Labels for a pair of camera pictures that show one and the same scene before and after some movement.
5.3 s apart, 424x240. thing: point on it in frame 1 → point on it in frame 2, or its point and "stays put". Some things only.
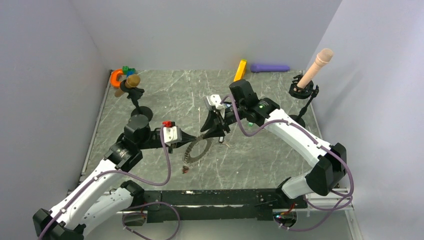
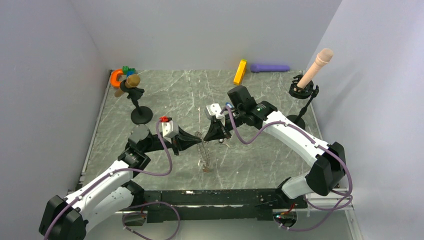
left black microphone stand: x=135 y=93 stays put
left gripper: x=186 y=138 stays put
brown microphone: x=133 y=81 stays put
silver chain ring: x=187 y=159 → x=203 y=151
